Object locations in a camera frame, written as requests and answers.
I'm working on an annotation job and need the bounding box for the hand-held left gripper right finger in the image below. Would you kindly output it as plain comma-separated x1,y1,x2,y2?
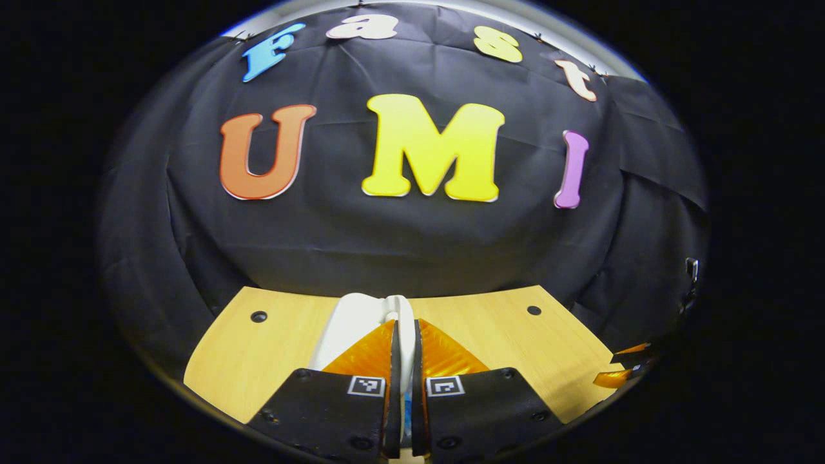
411,318,565,462

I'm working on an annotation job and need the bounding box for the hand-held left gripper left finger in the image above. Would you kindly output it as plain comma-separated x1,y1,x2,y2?
247,318,402,462

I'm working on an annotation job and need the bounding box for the white suitcase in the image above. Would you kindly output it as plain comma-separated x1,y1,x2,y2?
308,293,417,452

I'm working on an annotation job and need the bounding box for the black backdrop cloth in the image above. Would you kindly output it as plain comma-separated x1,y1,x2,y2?
97,3,710,387

